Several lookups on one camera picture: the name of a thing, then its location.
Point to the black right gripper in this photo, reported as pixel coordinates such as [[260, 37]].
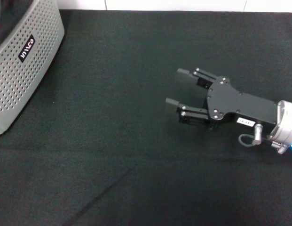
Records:
[[230, 101]]

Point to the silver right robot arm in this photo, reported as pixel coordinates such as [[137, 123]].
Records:
[[285, 124]]

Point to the grey perforated storage box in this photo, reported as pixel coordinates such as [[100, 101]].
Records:
[[18, 82]]

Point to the dark grey cloth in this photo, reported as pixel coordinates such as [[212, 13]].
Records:
[[14, 14]]

